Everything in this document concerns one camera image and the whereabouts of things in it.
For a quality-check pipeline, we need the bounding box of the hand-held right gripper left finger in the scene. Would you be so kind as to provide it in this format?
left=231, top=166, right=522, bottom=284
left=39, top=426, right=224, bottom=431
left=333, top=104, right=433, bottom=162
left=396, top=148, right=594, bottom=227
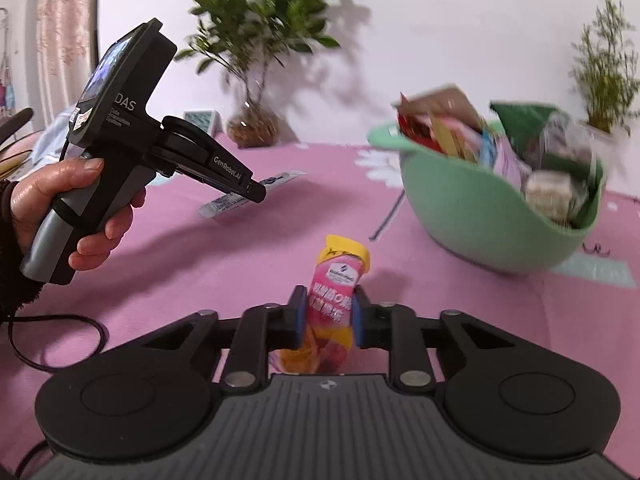
left=142, top=285, right=308, bottom=388

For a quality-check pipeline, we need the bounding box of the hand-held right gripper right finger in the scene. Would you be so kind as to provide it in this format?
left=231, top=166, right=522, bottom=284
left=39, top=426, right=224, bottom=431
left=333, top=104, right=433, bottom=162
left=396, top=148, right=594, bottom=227
left=352, top=285, right=516, bottom=388

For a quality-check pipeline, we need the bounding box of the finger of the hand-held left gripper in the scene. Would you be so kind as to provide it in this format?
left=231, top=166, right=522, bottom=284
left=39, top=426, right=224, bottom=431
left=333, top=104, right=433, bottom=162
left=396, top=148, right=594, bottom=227
left=186, top=162, right=267, bottom=204

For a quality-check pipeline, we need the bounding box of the pink yellow snack packet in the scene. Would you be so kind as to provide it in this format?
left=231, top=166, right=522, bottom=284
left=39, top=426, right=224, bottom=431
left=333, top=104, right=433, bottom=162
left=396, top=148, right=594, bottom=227
left=277, top=234, right=372, bottom=375

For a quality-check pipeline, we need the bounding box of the green plastic bowl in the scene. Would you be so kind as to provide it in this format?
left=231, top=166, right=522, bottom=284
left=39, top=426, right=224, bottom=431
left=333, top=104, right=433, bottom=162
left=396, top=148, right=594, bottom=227
left=367, top=105, right=608, bottom=273

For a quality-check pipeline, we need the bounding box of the brown olive long packet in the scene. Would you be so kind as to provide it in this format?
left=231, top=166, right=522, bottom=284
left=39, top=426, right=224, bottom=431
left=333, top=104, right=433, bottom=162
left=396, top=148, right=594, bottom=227
left=392, top=86, right=483, bottom=131

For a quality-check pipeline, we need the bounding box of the clear packet rice cake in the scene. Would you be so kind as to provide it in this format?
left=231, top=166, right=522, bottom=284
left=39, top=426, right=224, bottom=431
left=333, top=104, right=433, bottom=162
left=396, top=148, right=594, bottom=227
left=525, top=170, right=576, bottom=223

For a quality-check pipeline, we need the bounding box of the green triangular packet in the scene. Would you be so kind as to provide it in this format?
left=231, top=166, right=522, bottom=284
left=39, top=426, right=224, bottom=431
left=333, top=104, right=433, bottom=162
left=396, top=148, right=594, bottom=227
left=490, top=101, right=601, bottom=231

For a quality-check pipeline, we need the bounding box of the person's left forearm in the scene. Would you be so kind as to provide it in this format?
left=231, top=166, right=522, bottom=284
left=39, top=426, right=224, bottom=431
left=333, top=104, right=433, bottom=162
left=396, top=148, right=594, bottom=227
left=0, top=180, right=46, bottom=321

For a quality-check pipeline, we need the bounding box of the person's left hand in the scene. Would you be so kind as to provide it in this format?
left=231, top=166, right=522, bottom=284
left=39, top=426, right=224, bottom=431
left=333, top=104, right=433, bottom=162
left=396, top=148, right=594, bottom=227
left=10, top=156, right=148, bottom=273

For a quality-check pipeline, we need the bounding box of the clear blue printed stick packet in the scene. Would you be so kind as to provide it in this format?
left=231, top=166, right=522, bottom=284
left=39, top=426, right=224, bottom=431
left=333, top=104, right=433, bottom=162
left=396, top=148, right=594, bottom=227
left=198, top=170, right=309, bottom=218

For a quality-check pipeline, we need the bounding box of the leafy plant in glass vase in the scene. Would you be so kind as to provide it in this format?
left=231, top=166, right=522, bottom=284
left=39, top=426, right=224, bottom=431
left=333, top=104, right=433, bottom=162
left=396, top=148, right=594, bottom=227
left=175, top=0, right=361, bottom=148

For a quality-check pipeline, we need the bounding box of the white digital clock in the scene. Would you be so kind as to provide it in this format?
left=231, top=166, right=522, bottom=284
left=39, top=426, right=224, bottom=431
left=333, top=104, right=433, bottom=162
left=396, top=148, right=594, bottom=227
left=182, top=109, right=221, bottom=137

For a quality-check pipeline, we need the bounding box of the grey blue pillow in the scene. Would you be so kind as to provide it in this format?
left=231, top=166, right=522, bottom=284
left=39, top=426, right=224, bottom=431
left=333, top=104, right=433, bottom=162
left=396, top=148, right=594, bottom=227
left=30, top=110, right=81, bottom=166

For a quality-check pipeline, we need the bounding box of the pink patterned curtain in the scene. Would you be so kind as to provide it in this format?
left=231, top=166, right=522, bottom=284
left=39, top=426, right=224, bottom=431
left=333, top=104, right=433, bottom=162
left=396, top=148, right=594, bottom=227
left=35, top=0, right=101, bottom=126

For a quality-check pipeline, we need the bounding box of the thin plant in white pot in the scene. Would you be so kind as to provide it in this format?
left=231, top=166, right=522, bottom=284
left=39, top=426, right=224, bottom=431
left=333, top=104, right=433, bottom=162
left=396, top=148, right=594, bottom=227
left=570, top=0, right=640, bottom=161

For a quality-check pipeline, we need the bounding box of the black cable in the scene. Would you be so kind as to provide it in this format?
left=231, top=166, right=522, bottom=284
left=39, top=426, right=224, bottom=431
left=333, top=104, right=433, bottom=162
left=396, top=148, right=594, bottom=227
left=15, top=440, right=52, bottom=480
left=0, top=314, right=109, bottom=373

